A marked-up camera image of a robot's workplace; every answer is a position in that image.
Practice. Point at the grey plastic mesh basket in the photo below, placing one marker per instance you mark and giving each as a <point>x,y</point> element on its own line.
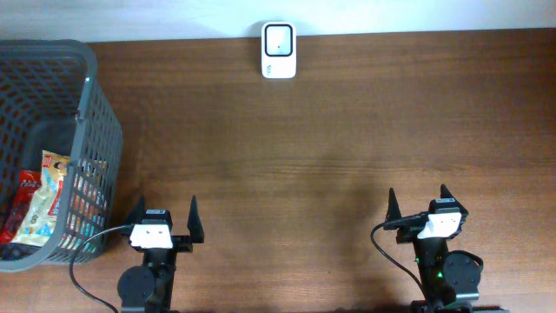
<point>51,100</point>

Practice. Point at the cream blue snack bag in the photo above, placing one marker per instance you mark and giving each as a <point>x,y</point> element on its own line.
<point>40,221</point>

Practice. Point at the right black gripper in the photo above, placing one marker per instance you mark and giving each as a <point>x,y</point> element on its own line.
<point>407,233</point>

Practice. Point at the red candy bag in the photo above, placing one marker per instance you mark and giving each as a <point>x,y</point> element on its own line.
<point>29,182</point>

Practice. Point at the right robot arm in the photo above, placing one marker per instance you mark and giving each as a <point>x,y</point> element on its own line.
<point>448,279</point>

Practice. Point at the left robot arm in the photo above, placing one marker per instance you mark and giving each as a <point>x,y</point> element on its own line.
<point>148,287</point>

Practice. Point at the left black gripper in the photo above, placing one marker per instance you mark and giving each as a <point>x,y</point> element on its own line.
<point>192,227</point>

